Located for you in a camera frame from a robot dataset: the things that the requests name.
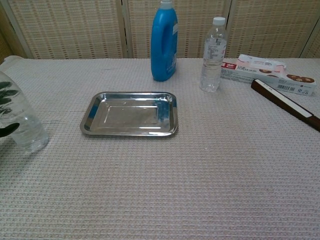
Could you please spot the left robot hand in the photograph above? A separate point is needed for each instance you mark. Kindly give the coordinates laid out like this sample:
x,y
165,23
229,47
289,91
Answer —
x,y
7,128

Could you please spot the clear plastic bottle green cap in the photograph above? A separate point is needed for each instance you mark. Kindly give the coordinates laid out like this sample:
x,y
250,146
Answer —
x,y
27,130

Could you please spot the rectangular stainless steel tray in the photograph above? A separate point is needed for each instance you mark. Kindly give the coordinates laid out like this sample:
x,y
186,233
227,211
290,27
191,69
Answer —
x,y
130,115

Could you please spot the blue detergent pump bottle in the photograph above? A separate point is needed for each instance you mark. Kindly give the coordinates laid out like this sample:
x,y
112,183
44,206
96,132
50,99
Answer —
x,y
162,55

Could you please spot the clear water bottle white cap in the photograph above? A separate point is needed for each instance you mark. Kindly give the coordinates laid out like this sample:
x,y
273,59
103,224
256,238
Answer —
x,y
212,62

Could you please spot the woven bamboo folding screen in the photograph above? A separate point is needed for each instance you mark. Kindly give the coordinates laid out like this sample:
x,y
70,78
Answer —
x,y
75,27

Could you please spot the beige woven tablecloth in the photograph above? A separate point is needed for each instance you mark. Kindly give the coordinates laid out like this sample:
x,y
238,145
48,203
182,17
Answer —
x,y
160,180

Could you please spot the white cling film box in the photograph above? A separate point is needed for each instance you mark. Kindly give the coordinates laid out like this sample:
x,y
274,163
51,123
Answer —
x,y
250,73

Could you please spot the pink wet wipes pack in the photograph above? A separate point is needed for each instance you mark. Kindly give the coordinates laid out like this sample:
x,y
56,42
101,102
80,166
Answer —
x,y
260,62

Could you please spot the long dark brown box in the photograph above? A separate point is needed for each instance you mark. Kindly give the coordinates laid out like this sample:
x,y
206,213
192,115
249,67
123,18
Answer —
x,y
282,101

